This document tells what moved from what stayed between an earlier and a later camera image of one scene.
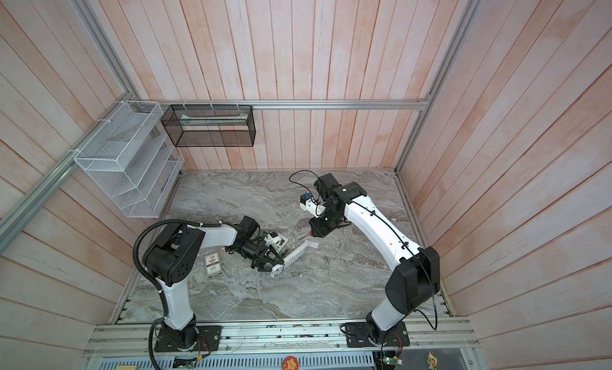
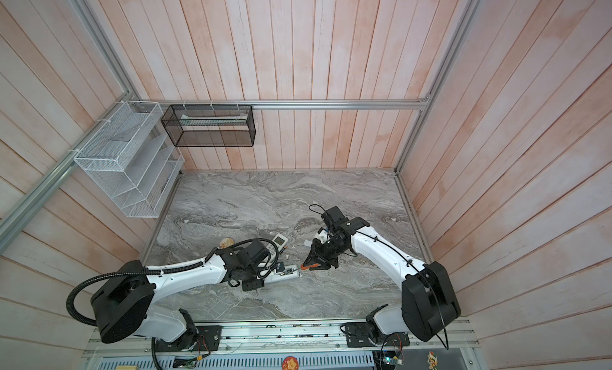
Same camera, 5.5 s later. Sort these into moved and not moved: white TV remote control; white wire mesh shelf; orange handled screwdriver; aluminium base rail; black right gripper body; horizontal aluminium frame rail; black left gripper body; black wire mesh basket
Moved: white TV remote control; black left gripper body; orange handled screwdriver; black right gripper body
Not moved: horizontal aluminium frame rail; white wire mesh shelf; black wire mesh basket; aluminium base rail
